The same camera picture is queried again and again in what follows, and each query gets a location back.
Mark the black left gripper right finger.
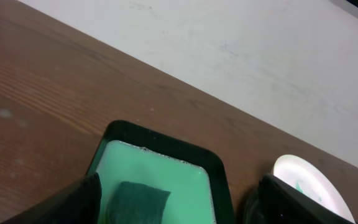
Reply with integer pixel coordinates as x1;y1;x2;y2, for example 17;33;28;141
242;174;352;224

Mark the white plate with green stain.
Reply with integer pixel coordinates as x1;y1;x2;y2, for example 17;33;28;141
272;154;356;223

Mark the dark green rectangular soap tray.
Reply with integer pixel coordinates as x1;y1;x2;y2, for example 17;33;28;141
86;120;235;224

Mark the dark green scrubbing sponge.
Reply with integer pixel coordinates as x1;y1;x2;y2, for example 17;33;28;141
105;182;171;224

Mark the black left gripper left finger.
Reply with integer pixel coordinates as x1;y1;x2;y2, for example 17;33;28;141
1;173;102;224

